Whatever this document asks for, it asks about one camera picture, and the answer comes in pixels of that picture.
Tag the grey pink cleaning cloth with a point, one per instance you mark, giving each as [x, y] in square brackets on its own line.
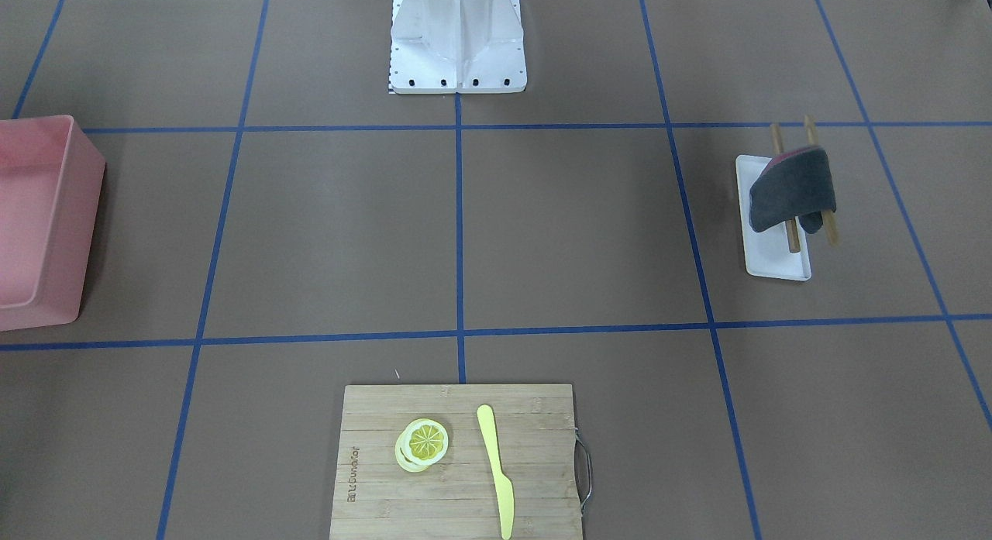
[797, 184]

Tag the yellow lemon slice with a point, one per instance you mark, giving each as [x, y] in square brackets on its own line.
[420, 445]

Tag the wooden cutting board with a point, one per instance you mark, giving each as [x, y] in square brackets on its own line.
[455, 498]

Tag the yellow plastic knife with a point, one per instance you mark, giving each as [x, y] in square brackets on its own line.
[503, 486]

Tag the white rectangular tray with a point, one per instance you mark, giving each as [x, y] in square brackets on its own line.
[767, 253]

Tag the wooden chopstick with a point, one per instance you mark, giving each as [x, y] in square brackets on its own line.
[827, 215]
[790, 225]

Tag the pink plastic bin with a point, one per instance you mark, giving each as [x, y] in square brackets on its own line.
[51, 181]

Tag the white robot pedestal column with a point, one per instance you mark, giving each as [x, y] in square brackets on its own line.
[444, 47]

